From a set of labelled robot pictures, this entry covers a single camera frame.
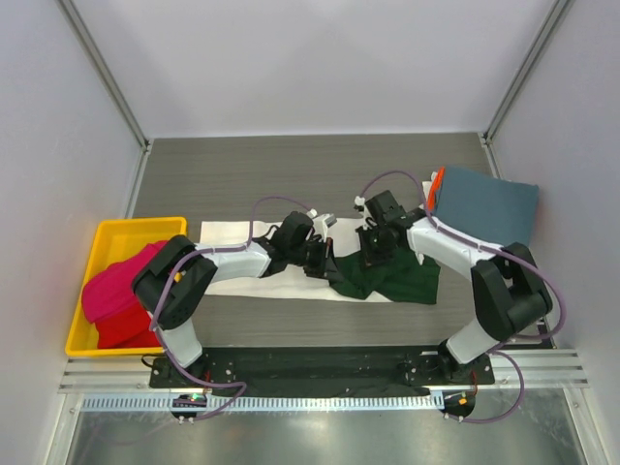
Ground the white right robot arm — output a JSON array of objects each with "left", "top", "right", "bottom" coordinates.
[{"left": 354, "top": 190, "right": 552, "bottom": 384}]

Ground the orange folded t-shirt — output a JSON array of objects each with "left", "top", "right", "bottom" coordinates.
[{"left": 430, "top": 167, "right": 446, "bottom": 210}]

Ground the slotted cable duct rail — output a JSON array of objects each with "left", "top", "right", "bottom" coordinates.
[{"left": 81, "top": 391, "right": 444, "bottom": 413}]

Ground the red t-shirt in bin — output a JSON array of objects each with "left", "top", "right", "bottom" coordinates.
[{"left": 95, "top": 303, "right": 160, "bottom": 350}]

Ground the left aluminium frame post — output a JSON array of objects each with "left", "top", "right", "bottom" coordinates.
[{"left": 56, "top": 0, "right": 149, "bottom": 152}]

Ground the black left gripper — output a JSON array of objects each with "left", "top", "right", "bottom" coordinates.
[{"left": 288, "top": 236, "right": 344, "bottom": 282}]

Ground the aluminium frame post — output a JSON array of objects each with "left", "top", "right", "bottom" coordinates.
[
  {"left": 56, "top": 0, "right": 149, "bottom": 152},
  {"left": 481, "top": 0, "right": 575, "bottom": 144}
]

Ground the magenta t-shirt in bin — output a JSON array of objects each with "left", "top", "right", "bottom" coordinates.
[{"left": 81, "top": 240, "right": 167, "bottom": 324}]

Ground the white and green t-shirt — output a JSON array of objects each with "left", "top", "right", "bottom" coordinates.
[{"left": 205, "top": 218, "right": 441, "bottom": 305}]

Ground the blue-grey folded t-shirt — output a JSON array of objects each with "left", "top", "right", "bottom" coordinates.
[{"left": 433, "top": 166, "right": 540, "bottom": 246}]

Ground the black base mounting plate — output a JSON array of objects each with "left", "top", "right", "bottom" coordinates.
[{"left": 148, "top": 345, "right": 495, "bottom": 388}]

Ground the right aluminium frame post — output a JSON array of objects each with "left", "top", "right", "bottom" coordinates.
[{"left": 481, "top": 0, "right": 575, "bottom": 144}]

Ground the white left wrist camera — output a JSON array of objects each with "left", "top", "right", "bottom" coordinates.
[{"left": 306, "top": 209, "right": 337, "bottom": 241}]

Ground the white printed folded t-shirt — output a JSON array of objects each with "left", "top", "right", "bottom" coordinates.
[{"left": 422, "top": 180, "right": 434, "bottom": 209}]

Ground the yellow plastic bin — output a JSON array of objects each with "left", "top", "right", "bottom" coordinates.
[{"left": 65, "top": 217, "right": 188, "bottom": 357}]

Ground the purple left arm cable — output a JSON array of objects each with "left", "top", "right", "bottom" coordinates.
[{"left": 148, "top": 195, "right": 316, "bottom": 421}]

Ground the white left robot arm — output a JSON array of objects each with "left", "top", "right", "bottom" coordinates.
[{"left": 131, "top": 211, "right": 343, "bottom": 388}]

